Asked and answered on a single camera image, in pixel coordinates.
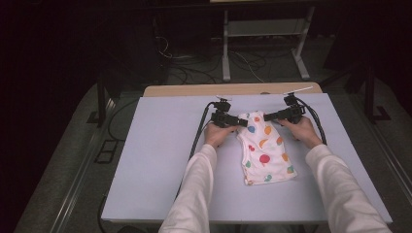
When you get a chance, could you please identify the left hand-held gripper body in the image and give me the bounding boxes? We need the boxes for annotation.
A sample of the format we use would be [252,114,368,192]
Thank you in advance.
[209,94,241,128]

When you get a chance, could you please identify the person's right hand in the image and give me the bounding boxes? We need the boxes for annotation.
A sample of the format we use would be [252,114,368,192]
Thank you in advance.
[277,116,324,150]

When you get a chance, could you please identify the black floor cable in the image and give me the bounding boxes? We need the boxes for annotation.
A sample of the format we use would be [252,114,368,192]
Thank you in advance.
[107,97,140,142]

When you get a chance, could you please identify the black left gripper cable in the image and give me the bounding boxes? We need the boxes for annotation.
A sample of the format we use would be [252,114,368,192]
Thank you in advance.
[175,101,218,199]

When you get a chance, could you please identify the white floor cable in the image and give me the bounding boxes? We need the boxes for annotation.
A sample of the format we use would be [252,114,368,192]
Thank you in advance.
[232,50,265,83]

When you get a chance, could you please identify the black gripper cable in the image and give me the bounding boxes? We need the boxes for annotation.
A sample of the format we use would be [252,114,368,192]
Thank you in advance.
[175,101,218,199]
[294,96,328,147]

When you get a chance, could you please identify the person's left hand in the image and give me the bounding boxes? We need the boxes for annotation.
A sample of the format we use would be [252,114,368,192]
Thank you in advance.
[203,121,241,150]

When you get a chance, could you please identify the white fruit print shorts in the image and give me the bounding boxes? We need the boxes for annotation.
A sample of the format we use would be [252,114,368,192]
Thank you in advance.
[235,110,298,186]

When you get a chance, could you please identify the white metal desk frame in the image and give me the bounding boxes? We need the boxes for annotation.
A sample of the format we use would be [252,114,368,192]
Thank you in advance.
[222,5,316,83]

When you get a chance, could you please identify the black metal stand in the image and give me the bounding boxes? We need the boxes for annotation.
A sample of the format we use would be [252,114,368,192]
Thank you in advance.
[363,62,393,124]
[86,76,113,128]

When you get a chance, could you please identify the pale flat board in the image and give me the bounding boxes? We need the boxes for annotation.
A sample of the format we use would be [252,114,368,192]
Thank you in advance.
[100,92,394,225]

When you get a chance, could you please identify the wooden table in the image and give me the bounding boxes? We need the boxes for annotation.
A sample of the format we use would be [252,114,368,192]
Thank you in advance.
[143,82,324,98]

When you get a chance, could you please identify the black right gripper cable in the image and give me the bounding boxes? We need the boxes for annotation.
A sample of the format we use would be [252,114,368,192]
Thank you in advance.
[294,96,328,147]

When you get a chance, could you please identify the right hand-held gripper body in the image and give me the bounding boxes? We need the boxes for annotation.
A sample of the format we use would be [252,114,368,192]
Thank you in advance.
[275,85,314,125]

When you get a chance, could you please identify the tangle of black floor cables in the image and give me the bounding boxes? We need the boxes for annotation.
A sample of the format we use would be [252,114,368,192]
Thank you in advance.
[154,35,224,85]

